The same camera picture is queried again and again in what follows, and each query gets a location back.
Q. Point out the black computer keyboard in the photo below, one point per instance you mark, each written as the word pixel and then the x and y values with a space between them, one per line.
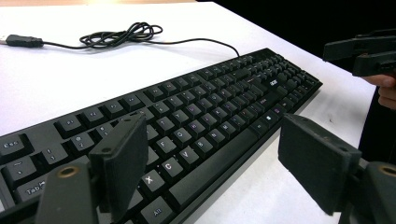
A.
pixel 218 93

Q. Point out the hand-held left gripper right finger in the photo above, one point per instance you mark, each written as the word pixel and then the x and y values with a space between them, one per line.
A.
pixel 314 158

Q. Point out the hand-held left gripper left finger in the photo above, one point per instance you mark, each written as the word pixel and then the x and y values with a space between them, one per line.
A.
pixel 121 161

